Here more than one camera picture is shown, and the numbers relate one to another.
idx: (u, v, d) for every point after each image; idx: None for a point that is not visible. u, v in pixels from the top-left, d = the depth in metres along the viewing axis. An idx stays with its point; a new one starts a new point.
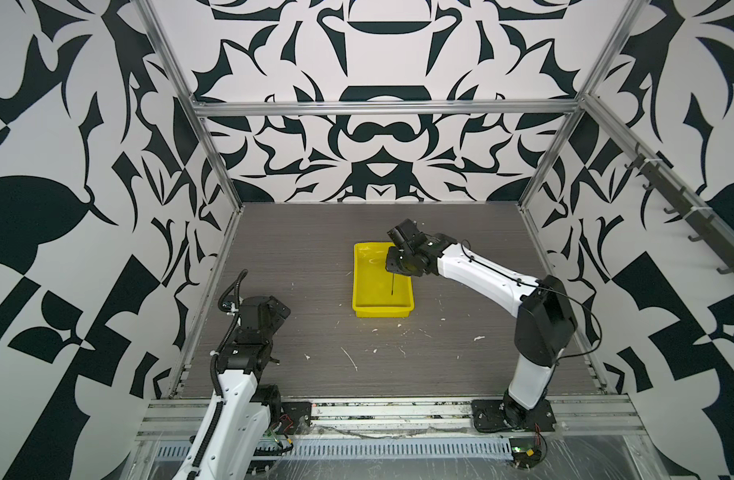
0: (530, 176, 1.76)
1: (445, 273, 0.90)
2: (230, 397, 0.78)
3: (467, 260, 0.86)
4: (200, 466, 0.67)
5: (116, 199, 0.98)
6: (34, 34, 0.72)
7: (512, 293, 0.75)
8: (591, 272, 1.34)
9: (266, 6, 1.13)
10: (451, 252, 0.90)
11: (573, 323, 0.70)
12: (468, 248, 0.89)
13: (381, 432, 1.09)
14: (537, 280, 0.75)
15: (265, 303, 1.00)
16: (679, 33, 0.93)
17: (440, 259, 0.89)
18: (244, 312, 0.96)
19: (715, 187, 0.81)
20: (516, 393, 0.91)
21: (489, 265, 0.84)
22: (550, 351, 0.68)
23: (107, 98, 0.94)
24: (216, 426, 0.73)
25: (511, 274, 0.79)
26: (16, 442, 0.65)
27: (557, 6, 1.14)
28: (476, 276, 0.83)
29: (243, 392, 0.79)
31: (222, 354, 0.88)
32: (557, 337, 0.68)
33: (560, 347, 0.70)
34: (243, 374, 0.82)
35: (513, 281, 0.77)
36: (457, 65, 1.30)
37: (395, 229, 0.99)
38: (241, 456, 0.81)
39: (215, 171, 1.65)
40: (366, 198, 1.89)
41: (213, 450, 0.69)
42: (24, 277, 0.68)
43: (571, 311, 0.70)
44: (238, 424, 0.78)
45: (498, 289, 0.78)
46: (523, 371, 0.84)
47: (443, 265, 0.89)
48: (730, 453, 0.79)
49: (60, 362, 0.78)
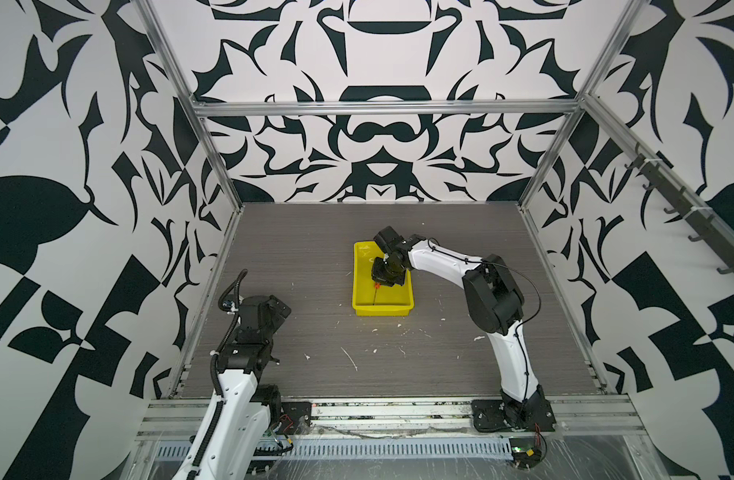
0: (530, 176, 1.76)
1: (417, 268, 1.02)
2: (230, 396, 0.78)
3: (430, 249, 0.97)
4: (201, 464, 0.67)
5: (117, 199, 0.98)
6: (34, 34, 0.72)
7: (461, 269, 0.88)
8: (591, 272, 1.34)
9: (266, 6, 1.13)
10: (416, 245, 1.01)
11: (516, 294, 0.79)
12: (431, 240, 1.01)
13: (381, 432, 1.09)
14: (481, 259, 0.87)
15: (265, 303, 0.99)
16: (680, 33, 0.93)
17: (410, 252, 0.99)
18: (243, 311, 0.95)
19: (715, 187, 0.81)
20: (505, 386, 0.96)
21: (447, 250, 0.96)
22: (497, 321, 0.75)
23: (107, 98, 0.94)
24: (218, 424, 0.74)
25: (461, 255, 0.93)
26: (17, 441, 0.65)
27: (557, 6, 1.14)
28: (437, 262, 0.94)
29: (243, 391, 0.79)
31: (223, 354, 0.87)
32: (503, 306, 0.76)
33: (507, 317, 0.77)
34: (243, 373, 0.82)
35: (461, 261, 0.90)
36: (457, 65, 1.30)
37: (377, 235, 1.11)
38: (241, 455, 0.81)
39: (215, 171, 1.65)
40: (367, 197, 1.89)
41: (213, 449, 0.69)
42: (24, 278, 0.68)
43: (514, 284, 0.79)
44: (238, 422, 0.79)
45: (452, 270, 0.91)
46: (501, 362, 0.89)
47: (412, 260, 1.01)
48: (730, 453, 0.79)
49: (60, 362, 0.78)
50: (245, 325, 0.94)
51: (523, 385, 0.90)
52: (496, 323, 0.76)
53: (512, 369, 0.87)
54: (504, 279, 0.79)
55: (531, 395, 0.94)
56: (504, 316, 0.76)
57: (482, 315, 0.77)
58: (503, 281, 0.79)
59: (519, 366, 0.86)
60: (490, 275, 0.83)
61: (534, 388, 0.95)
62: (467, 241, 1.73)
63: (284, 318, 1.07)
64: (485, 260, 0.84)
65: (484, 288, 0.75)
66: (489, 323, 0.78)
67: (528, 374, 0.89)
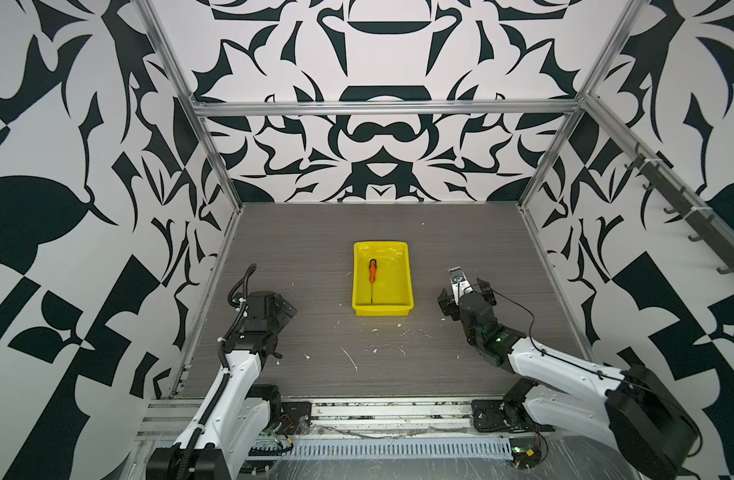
0: (530, 176, 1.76)
1: (520, 372, 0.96)
2: (236, 372, 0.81)
3: (539, 353, 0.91)
4: (206, 425, 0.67)
5: (117, 200, 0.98)
6: (35, 34, 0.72)
7: (596, 388, 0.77)
8: (591, 272, 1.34)
9: (266, 6, 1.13)
10: (520, 346, 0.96)
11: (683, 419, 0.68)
12: (536, 341, 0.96)
13: (381, 432, 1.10)
14: (621, 374, 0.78)
15: (271, 295, 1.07)
16: (679, 33, 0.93)
17: (512, 356, 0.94)
18: (252, 303, 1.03)
19: (716, 187, 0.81)
20: (530, 404, 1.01)
21: (560, 356, 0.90)
22: (669, 468, 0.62)
23: (107, 98, 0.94)
24: (224, 392, 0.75)
25: (589, 367, 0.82)
26: (17, 441, 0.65)
27: (557, 6, 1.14)
28: (557, 374, 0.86)
29: (248, 369, 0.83)
31: (230, 341, 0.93)
32: (670, 441, 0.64)
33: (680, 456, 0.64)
34: (249, 353, 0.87)
35: (594, 375, 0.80)
36: (458, 65, 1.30)
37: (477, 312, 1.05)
38: (241, 439, 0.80)
39: (215, 171, 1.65)
40: (367, 197, 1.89)
41: (218, 413, 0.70)
42: (24, 277, 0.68)
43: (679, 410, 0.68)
44: (241, 400, 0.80)
45: (578, 384, 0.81)
46: (573, 418, 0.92)
47: (515, 364, 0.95)
48: (731, 454, 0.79)
49: (60, 362, 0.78)
50: (251, 316, 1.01)
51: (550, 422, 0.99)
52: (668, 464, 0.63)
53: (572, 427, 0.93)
54: (660, 398, 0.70)
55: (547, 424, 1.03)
56: (672, 453, 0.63)
57: (642, 453, 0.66)
58: (661, 403, 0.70)
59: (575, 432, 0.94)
60: (635, 392, 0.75)
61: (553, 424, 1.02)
62: (467, 240, 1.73)
63: (288, 317, 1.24)
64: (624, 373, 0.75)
65: (637, 413, 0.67)
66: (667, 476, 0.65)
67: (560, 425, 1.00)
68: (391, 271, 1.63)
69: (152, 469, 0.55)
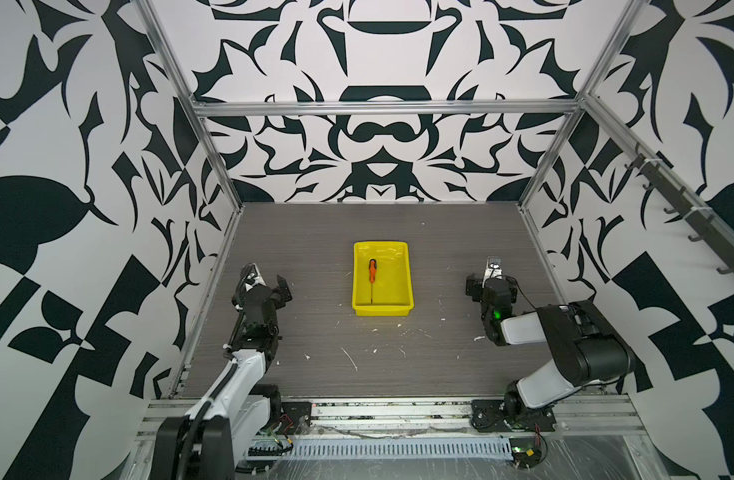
0: (530, 176, 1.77)
1: (511, 343, 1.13)
2: (244, 364, 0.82)
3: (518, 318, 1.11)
4: (214, 401, 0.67)
5: (117, 199, 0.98)
6: (34, 34, 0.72)
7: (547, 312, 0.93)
8: (591, 271, 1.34)
9: (266, 6, 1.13)
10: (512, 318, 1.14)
11: (618, 341, 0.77)
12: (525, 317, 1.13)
13: (381, 432, 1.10)
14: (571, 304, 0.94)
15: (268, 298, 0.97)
16: (680, 33, 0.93)
17: (503, 325, 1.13)
18: (249, 309, 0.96)
19: (715, 187, 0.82)
20: (521, 386, 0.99)
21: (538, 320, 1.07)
22: (579, 363, 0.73)
23: (107, 98, 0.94)
24: (232, 378, 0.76)
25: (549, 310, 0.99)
26: (17, 442, 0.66)
27: (557, 6, 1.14)
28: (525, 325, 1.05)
29: (255, 363, 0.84)
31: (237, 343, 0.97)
32: (585, 344, 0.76)
33: (598, 360, 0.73)
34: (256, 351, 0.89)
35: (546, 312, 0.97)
36: (458, 65, 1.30)
37: (490, 288, 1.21)
38: (241, 432, 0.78)
39: (215, 171, 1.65)
40: (367, 197, 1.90)
41: (226, 393, 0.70)
42: (24, 277, 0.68)
43: (611, 331, 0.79)
44: (245, 391, 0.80)
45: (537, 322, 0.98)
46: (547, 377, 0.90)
47: (506, 335, 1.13)
48: (731, 454, 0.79)
49: (60, 362, 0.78)
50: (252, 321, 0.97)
51: (540, 398, 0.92)
52: (571, 347, 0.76)
53: (551, 388, 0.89)
54: (596, 322, 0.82)
55: (536, 406, 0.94)
56: (583, 351, 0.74)
57: (564, 357, 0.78)
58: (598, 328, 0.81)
59: (554, 393, 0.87)
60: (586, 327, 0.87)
61: (539, 405, 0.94)
62: (466, 240, 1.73)
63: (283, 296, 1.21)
64: (571, 302, 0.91)
65: (562, 321, 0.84)
66: (576, 372, 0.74)
67: (554, 401, 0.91)
68: (391, 271, 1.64)
69: (162, 436, 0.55)
